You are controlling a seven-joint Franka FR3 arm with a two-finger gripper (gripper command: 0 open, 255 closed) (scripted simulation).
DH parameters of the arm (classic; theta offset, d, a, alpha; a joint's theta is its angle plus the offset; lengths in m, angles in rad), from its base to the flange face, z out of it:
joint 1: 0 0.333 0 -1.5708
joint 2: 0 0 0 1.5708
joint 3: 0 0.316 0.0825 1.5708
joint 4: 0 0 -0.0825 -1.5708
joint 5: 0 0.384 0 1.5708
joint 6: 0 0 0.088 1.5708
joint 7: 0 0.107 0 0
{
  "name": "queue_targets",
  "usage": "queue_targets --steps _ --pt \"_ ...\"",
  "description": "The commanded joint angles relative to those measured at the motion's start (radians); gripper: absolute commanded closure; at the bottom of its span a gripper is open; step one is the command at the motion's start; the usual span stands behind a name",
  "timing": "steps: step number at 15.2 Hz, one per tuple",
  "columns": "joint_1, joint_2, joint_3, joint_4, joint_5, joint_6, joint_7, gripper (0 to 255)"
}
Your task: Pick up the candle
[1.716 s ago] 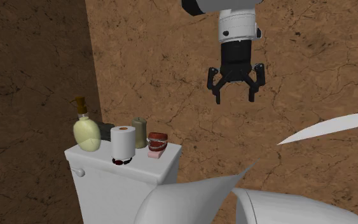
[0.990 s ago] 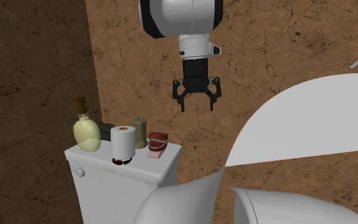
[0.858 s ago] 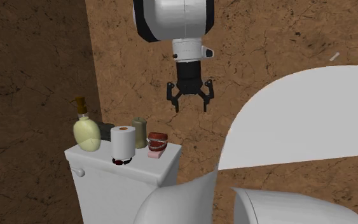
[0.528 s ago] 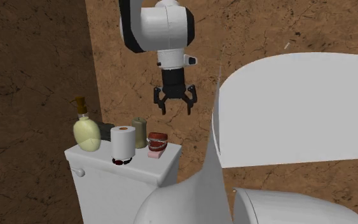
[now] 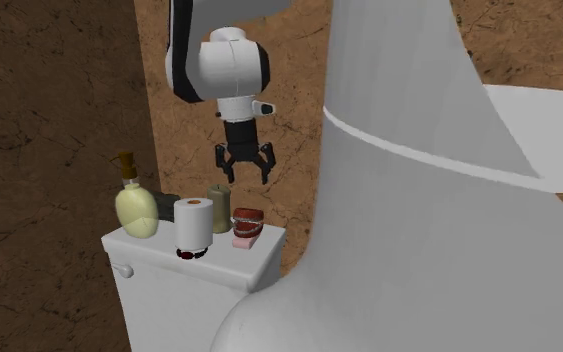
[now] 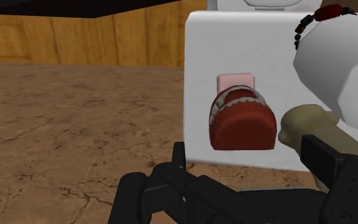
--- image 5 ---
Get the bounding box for olive green candle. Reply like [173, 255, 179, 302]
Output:
[206, 183, 233, 235]

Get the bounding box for pink soap bar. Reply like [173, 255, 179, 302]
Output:
[232, 234, 259, 251]

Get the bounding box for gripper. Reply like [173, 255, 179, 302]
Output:
[214, 118, 277, 186]

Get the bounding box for dark grey-green box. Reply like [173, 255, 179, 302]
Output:
[149, 190, 182, 223]

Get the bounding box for white toilet paper roll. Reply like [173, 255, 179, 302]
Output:
[173, 197, 214, 253]

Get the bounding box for yellow soap dispenser brown pump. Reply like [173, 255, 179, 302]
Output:
[110, 150, 160, 240]

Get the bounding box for red denture model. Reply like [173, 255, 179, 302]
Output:
[231, 207, 266, 240]

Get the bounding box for dark red round holder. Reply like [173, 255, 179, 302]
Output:
[175, 246, 210, 262]

